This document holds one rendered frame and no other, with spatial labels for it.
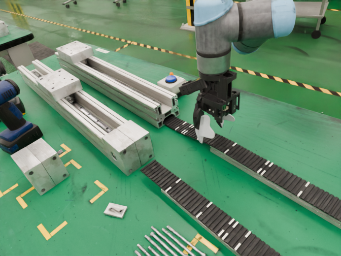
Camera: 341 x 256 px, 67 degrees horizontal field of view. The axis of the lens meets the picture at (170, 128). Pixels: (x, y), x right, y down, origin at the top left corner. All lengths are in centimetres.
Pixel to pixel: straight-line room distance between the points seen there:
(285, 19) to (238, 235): 43
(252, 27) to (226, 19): 5
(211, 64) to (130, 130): 30
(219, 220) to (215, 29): 39
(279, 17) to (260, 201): 40
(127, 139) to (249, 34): 39
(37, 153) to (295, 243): 65
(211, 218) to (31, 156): 49
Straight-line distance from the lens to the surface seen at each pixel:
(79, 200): 73
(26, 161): 77
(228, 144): 73
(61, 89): 99
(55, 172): 78
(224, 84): 59
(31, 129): 98
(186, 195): 62
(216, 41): 55
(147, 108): 86
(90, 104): 92
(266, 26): 56
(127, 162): 70
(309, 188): 66
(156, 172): 68
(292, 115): 91
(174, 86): 96
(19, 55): 240
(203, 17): 54
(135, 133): 71
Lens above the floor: 131
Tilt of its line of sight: 39 degrees down
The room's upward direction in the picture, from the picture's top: 9 degrees counter-clockwise
